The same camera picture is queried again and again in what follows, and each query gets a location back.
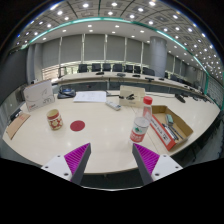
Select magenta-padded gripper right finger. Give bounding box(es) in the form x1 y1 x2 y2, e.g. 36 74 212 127
131 142 184 186

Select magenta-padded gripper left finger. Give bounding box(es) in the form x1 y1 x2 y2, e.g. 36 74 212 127
40 142 92 186

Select clear red-capped water bottle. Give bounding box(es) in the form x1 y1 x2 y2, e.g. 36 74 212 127
129 95 154 144

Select red-sided open cardboard box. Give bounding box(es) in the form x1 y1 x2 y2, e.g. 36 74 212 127
148 105 194 152

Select flat round red coaster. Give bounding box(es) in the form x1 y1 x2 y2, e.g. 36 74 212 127
69 119 86 132

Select red and cream mug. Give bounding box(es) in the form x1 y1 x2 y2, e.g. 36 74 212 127
46 108 64 131

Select white paper sheet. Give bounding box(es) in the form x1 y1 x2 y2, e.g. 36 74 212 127
72 90 108 104

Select white remote control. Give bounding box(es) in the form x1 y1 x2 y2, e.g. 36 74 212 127
105 100 122 111

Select black conference phone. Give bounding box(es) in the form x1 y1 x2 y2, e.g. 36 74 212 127
57 85 77 100

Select small beige open box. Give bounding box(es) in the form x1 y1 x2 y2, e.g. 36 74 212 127
118 84 147 108

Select white copy paper box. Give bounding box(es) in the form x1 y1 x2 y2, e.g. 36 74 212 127
23 79 56 112

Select black power adapter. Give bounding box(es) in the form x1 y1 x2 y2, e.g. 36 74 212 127
9 107 24 123

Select long curved conference desk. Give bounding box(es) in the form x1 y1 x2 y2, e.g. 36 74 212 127
53 71 208 99

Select row of black office chairs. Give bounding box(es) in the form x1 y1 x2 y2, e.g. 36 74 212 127
77 63 188 84

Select ceiling spot lights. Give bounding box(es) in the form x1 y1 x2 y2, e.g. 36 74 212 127
16 0 224 78

